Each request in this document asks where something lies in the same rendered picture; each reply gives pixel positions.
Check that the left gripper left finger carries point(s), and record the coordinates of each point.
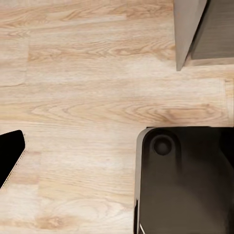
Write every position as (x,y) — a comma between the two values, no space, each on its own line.
(12,145)

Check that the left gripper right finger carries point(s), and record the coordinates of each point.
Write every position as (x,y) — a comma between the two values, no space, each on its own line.
(226,145)

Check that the dishwasher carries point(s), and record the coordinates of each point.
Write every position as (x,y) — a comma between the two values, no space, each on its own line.
(214,36)

